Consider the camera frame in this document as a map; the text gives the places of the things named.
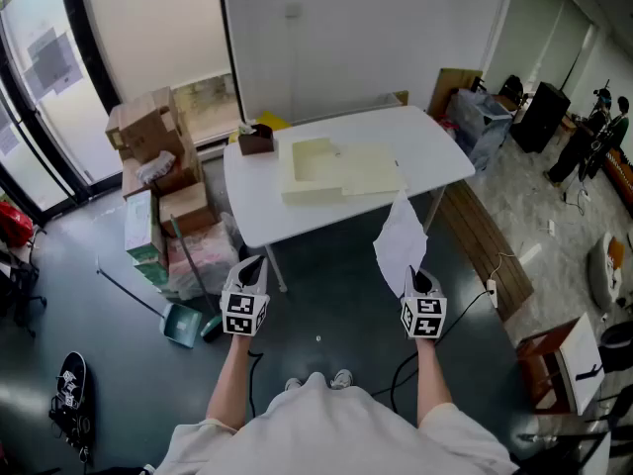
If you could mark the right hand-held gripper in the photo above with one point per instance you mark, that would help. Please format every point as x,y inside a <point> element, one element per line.
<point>425,314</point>

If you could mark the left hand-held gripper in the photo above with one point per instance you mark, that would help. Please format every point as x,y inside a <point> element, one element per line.
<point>240,312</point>

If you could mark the person's left forearm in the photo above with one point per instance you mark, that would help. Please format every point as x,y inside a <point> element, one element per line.
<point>230,379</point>

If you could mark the person's right forearm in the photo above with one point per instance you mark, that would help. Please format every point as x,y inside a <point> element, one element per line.
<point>430,379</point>

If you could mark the white table leg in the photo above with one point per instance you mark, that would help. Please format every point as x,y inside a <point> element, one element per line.
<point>276,270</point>
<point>434,208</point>

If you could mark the pink plastic-wrapped package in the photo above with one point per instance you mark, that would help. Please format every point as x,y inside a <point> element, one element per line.
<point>207,260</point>

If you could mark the green broom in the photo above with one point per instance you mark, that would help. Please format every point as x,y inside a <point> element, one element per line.
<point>212,329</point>

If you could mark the white power strip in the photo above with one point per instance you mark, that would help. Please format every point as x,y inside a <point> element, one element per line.
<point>492,292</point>

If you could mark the wooden slat board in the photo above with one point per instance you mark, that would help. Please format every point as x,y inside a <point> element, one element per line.
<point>484,245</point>

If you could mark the green dustpan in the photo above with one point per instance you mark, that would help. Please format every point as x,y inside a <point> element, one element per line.
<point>183,327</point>

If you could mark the person's left shoe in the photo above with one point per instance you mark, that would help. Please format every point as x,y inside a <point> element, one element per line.
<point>293,385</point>

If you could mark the person's shoe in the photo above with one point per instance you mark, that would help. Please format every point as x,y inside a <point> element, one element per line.
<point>342,379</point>
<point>293,385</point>

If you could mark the green and white carton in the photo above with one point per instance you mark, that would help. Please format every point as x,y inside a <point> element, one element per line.
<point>141,225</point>

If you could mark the person's right shoe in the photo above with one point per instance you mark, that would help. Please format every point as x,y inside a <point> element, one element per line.
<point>342,379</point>

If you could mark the dark brown wooden box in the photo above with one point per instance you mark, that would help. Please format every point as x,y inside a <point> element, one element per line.
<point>257,144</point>

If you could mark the white plastic bag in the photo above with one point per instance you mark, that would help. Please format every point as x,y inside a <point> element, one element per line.
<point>155,166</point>

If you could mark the white artificial flower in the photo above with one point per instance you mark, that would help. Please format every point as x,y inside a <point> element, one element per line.
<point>246,128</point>

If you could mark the yellow padded bag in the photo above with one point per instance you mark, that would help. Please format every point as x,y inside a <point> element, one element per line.
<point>274,119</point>

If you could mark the red and white bag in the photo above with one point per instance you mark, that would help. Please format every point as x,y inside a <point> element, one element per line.
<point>447,126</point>

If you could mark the person's white shirt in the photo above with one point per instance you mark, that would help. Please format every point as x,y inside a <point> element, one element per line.
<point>336,428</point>

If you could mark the clear plastic storage bin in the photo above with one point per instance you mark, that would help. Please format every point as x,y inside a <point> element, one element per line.
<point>482,126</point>

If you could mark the stack of cardboard boxes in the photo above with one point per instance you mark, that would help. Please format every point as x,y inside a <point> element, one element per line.
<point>153,131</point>

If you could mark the white and orange seat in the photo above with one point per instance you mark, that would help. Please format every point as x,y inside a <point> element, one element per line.
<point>601,270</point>

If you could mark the brown cardboard sheet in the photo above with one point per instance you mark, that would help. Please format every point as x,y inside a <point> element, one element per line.
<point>455,87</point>

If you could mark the black oval board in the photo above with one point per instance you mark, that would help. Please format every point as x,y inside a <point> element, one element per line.
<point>74,374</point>

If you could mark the black cabinet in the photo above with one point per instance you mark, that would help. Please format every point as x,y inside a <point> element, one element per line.
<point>541,117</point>

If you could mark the black backpack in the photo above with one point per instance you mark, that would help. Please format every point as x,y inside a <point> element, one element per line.
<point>512,89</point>

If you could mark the black office chair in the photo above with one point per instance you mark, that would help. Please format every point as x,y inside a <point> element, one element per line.
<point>20,280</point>

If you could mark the grey poster sheet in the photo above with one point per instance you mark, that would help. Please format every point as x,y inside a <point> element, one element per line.
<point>52,62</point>

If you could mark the black metal frame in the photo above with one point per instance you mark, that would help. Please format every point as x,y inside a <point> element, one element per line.
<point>569,438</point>

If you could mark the white wall switch plate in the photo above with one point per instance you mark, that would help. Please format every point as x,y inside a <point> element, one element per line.
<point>294,10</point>

